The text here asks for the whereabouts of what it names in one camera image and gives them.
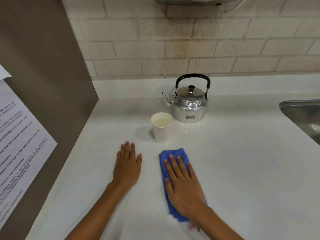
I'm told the person's left forearm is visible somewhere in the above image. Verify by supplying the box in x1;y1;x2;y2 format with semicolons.
64;181;124;240

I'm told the blank white paper sheet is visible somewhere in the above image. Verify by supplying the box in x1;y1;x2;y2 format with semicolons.
0;64;12;80

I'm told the white printed paper notice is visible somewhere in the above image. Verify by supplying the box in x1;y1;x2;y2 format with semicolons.
0;78;58;224

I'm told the silver metal kettle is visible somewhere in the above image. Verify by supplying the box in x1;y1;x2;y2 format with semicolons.
160;73;211;123

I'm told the person's left hand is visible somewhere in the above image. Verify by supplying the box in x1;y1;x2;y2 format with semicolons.
112;141;142;192

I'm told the person's right hand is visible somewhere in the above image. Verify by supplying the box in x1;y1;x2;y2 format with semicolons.
163;154;209;219

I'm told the stainless steel sink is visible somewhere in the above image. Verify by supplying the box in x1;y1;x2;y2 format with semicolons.
279;99;320;145

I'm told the blue cloth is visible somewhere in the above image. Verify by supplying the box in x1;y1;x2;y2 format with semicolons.
159;147;208;222

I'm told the brown cabinet side panel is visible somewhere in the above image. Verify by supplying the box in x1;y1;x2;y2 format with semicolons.
0;0;99;240

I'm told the white paper cup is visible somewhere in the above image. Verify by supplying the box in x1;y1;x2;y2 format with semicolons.
150;112;174;144

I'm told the white power cable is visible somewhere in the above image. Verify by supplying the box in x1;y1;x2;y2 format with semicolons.
225;0;250;12

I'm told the white countertop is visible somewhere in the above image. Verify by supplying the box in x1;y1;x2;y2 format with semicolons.
24;74;320;240

